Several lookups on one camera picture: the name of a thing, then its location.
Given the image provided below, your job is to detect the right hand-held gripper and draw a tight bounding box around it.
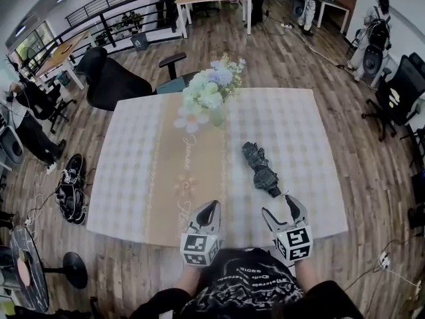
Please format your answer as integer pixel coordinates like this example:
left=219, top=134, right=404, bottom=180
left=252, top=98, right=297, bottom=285
left=261, top=194, right=314, bottom=263

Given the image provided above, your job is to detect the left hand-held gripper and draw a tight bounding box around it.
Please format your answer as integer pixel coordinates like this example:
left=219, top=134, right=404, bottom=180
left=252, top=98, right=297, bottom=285
left=179, top=200, right=223, bottom=268

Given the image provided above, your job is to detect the dark umbrella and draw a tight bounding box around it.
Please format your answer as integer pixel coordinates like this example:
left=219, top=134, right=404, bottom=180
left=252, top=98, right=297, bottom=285
left=241, top=141, right=282, bottom=199

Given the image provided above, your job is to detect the person's left forearm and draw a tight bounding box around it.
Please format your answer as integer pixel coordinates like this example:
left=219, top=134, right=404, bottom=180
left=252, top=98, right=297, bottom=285
left=172, top=263, right=204, bottom=299

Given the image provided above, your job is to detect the person's right forearm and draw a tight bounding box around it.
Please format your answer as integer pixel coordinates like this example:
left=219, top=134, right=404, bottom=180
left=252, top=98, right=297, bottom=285
left=293, top=258, right=320, bottom=294

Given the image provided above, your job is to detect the beige table runner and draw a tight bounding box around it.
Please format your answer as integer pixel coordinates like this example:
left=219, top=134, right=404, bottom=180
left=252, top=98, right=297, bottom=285
left=144, top=93, right=233, bottom=244

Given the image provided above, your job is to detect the table with checkered cloth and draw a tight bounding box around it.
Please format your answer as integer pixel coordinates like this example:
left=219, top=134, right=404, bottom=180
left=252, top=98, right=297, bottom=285
left=86, top=87, right=349, bottom=248

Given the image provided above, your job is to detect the person's black printed shirt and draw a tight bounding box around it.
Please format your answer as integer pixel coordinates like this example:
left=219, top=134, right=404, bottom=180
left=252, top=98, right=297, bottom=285
left=129, top=247, right=366, bottom=319

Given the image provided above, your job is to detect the white flower shaped coaster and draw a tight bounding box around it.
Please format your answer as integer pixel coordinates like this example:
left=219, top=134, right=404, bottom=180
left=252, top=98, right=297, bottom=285
left=173, top=110, right=209, bottom=134

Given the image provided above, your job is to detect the pale green glass vase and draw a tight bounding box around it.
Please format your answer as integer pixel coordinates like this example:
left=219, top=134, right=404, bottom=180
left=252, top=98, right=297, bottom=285
left=210, top=106, right=227, bottom=128

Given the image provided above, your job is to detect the pastel flower bouquet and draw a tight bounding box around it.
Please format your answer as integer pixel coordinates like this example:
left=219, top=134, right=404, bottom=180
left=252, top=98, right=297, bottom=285
left=181, top=53, right=247, bottom=116

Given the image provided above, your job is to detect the pile of black gear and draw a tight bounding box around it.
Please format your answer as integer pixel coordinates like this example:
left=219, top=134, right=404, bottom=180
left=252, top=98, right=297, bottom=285
left=54, top=152, right=90, bottom=226

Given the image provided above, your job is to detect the black round stool base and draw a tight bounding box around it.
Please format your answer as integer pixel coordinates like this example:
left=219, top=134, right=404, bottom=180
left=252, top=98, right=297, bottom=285
left=62, top=251, right=90, bottom=290

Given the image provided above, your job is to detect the black office chair teal seat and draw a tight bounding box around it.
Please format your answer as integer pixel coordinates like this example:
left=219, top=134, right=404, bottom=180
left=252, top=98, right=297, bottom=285
left=74, top=46, right=201, bottom=112

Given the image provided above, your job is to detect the black mesh office chair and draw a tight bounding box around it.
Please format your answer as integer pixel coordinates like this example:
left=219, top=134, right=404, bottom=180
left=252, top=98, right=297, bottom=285
left=361, top=52, right=425, bottom=143

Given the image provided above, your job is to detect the grey waste bin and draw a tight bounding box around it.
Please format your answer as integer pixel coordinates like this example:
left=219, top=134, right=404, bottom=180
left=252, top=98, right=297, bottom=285
left=130, top=31, right=149, bottom=52

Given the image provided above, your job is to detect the round black side table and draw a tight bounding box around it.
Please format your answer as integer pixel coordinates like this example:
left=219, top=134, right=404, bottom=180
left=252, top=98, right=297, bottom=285
left=9, top=227, right=51, bottom=314

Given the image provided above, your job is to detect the green potted plant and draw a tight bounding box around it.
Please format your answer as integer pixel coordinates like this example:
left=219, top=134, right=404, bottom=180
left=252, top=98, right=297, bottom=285
left=112, top=11, right=145, bottom=37

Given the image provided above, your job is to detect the white side desk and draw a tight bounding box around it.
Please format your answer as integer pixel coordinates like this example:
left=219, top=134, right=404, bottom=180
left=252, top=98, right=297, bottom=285
left=314, top=0, right=351, bottom=35

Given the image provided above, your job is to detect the black metal railing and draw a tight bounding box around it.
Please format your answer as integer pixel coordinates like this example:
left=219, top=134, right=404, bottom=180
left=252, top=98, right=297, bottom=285
left=13, top=0, right=182, bottom=76

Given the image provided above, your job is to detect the long wooden desk white frame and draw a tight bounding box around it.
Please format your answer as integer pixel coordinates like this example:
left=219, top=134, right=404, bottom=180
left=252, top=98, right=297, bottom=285
left=34, top=30, right=98, bottom=92

